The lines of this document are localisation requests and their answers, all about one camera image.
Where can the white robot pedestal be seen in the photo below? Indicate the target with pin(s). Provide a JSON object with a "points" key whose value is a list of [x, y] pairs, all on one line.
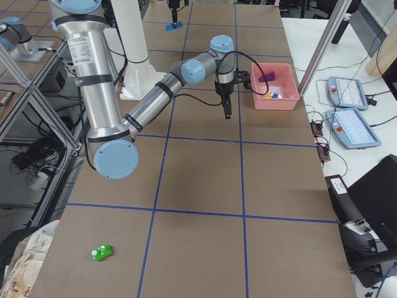
{"points": [[140, 76]]}

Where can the far teach pendant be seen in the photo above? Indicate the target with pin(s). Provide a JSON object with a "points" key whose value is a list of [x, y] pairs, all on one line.
{"points": [[347, 93]]}

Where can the near teach pendant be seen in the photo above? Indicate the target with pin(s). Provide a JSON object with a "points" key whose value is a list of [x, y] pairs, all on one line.
{"points": [[351, 129]]}

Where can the brown paper table mat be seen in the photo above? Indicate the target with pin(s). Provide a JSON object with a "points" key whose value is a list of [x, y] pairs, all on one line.
{"points": [[215, 208]]}

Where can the grey power strip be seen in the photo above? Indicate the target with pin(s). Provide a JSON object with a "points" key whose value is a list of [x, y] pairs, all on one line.
{"points": [[316, 128], [323, 153]]}

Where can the pink plastic box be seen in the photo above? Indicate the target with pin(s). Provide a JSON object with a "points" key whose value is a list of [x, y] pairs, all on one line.
{"points": [[284, 84]]}

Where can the black office chair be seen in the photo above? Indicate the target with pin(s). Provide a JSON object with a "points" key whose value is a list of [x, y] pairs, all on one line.
{"points": [[366, 214]]}

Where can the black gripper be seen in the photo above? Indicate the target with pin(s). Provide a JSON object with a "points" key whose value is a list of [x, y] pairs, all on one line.
{"points": [[223, 90], [174, 4]]}

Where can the black bottle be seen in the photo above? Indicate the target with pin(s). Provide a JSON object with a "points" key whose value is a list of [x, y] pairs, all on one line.
{"points": [[341, 29]]}

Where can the long blue block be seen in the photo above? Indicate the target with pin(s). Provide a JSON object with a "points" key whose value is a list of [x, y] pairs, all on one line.
{"points": [[174, 26]]}

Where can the green block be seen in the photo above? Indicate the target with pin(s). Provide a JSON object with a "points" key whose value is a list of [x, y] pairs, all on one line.
{"points": [[102, 252]]}

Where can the aluminium frame post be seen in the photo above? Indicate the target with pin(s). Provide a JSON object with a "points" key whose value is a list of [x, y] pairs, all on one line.
{"points": [[334, 22]]}

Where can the teach pendant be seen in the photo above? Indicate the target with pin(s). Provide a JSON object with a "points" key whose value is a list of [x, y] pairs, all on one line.
{"points": [[347, 93], [351, 129]]}

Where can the purple sloped block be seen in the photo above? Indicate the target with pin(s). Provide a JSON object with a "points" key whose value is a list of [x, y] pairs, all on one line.
{"points": [[267, 77]]}

